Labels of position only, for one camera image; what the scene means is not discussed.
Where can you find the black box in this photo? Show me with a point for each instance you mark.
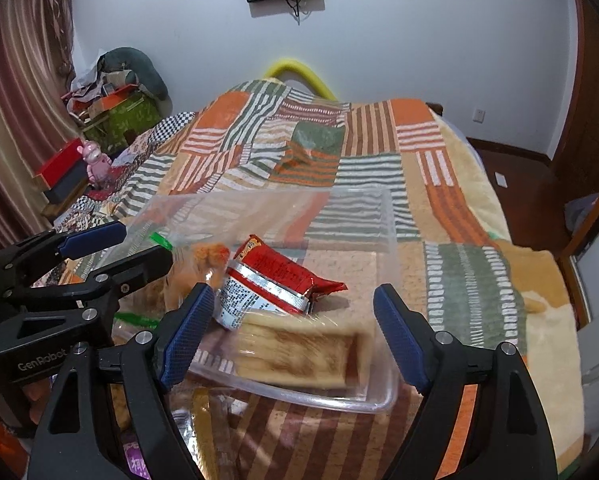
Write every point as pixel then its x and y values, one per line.
pixel 67 190

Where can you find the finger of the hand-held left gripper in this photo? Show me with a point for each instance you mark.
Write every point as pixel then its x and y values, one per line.
pixel 129 271
pixel 92 240

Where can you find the checkered cloth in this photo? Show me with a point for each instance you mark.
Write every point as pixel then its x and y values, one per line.
pixel 172 125

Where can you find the pink bear figurine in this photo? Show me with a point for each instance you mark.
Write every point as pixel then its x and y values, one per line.
pixel 95 160

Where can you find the striped patchwork blanket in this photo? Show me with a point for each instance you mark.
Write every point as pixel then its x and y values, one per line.
pixel 369 160

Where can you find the red box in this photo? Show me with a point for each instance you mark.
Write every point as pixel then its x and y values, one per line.
pixel 62 160

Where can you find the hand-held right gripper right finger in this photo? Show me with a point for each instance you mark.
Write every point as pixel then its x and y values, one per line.
pixel 400 340

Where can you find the grey cloth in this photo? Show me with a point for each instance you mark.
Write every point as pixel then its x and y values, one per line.
pixel 582 212

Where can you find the grey neck pillow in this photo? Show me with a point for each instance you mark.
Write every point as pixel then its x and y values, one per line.
pixel 147 67

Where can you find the clear bag of orange snacks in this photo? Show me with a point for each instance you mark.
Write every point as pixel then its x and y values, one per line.
pixel 209 256

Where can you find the yellow foam tube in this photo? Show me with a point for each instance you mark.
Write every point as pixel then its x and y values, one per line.
pixel 289 64

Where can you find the yellow brown snack packet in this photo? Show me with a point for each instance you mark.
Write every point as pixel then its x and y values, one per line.
pixel 212 435

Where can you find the beige wafer packet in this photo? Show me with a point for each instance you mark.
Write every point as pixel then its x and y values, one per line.
pixel 299 350

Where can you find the red snack packet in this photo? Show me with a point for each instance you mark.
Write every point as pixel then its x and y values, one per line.
pixel 279 270

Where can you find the green box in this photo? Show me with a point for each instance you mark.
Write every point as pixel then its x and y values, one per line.
pixel 124 120

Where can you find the clear plastic container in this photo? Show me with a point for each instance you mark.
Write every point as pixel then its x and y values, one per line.
pixel 352 260

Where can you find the white wall socket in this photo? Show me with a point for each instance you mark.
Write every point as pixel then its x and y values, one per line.
pixel 477 114

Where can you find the purple snack packet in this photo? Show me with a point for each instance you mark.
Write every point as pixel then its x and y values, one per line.
pixel 137 460

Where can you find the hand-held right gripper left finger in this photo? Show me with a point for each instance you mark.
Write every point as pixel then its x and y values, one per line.
pixel 185 342

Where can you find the striped brown curtain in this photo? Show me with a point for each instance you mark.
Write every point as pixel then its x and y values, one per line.
pixel 19 85

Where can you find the wooden door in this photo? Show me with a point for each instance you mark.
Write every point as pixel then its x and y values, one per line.
pixel 594 110

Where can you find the pile of clothes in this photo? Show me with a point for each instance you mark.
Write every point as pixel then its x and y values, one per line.
pixel 92 87

